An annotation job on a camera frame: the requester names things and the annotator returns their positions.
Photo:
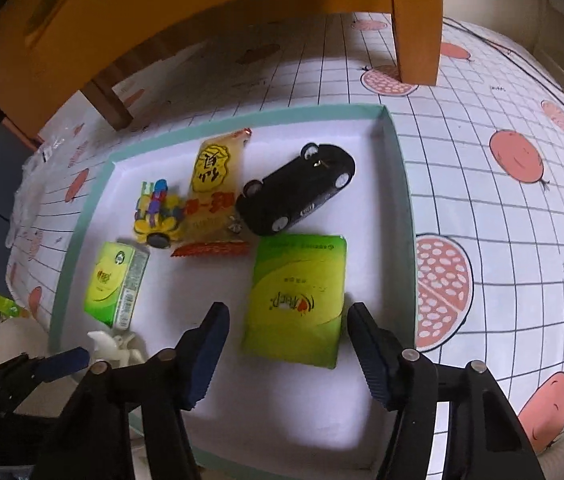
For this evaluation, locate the colourful block toy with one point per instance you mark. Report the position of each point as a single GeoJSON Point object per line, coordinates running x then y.
{"type": "Point", "coordinates": [156, 215]}

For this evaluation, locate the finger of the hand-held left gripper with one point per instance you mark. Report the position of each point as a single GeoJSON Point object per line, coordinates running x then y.
{"type": "Point", "coordinates": [61, 362]}

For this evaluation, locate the white checked fruit-print tablecloth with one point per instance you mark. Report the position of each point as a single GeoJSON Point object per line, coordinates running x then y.
{"type": "Point", "coordinates": [462, 135]}

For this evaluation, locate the small metal keyring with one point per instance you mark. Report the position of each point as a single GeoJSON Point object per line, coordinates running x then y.
{"type": "Point", "coordinates": [236, 225]}

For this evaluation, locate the black toy car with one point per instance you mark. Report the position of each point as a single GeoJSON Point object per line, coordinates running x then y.
{"type": "Point", "coordinates": [292, 190]}

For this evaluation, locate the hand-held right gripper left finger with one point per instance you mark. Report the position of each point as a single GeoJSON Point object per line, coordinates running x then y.
{"type": "Point", "coordinates": [206, 355]}

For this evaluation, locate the yellow snack packet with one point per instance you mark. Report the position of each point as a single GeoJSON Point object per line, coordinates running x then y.
{"type": "Point", "coordinates": [211, 175]}

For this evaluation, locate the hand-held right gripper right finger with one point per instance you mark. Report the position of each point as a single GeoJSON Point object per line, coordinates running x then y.
{"type": "Point", "coordinates": [369, 355]}

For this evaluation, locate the white tray with teal rim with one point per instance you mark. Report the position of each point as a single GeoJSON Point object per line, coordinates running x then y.
{"type": "Point", "coordinates": [171, 145]}

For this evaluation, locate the wooden nightstand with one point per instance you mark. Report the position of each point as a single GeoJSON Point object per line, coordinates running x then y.
{"type": "Point", "coordinates": [417, 35]}

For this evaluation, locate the thick green tissue pack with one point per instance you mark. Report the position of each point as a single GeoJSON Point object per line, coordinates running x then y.
{"type": "Point", "coordinates": [109, 280]}

